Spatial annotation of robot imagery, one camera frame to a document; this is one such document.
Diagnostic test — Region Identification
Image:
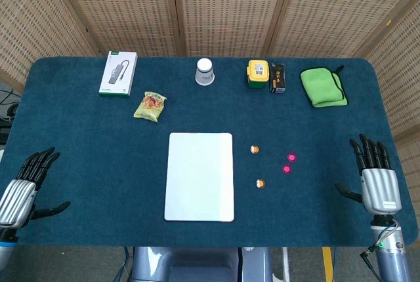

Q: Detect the upside-down white paper cup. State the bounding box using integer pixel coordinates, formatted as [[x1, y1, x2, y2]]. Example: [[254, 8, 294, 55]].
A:
[[194, 58, 217, 87]]

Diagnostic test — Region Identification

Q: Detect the green snack bag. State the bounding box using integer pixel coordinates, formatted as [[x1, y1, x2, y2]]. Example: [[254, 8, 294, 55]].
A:
[[133, 91, 168, 123]]

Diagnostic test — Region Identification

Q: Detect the white rectangular board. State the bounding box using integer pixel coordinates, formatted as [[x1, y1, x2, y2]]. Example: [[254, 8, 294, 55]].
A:
[[163, 132, 236, 223]]

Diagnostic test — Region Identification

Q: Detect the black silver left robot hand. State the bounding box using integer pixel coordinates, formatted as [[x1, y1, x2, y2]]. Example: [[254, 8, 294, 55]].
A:
[[0, 147, 72, 230]]

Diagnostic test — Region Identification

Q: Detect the yellow lidded green container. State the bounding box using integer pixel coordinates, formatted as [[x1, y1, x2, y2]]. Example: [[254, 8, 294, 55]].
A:
[[245, 59, 271, 90]]

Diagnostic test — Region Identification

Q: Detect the dark blue table mat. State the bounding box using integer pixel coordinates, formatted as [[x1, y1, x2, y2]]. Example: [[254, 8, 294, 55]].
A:
[[0, 56, 419, 249]]

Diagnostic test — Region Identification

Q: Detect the white table leg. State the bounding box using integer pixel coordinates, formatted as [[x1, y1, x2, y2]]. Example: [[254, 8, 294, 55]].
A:
[[282, 247, 291, 282]]

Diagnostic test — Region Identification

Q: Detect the blue cable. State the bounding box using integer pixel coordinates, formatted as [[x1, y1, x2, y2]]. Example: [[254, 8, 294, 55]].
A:
[[123, 247, 133, 282]]

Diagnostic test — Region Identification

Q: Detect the small black carton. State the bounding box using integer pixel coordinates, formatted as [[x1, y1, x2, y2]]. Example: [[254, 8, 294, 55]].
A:
[[268, 62, 287, 94]]

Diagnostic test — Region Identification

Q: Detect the black cable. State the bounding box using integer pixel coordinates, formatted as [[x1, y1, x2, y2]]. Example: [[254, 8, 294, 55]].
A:
[[0, 88, 21, 106]]

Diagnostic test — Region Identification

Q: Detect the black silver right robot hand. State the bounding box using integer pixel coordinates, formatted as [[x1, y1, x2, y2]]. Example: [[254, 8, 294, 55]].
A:
[[335, 133, 403, 227]]

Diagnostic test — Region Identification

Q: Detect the white USB hub box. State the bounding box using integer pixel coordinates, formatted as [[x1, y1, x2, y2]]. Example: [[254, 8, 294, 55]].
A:
[[98, 50, 138, 98]]

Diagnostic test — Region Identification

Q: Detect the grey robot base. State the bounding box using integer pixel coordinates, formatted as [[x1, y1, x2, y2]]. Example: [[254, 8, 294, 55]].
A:
[[131, 246, 275, 282]]

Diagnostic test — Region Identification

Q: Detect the yellow floor tape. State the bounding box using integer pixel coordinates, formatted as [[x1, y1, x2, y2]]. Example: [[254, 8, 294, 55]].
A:
[[322, 246, 334, 282]]

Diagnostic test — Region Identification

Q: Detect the folded green cloth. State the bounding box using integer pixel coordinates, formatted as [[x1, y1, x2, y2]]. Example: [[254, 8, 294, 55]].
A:
[[300, 64, 349, 109]]

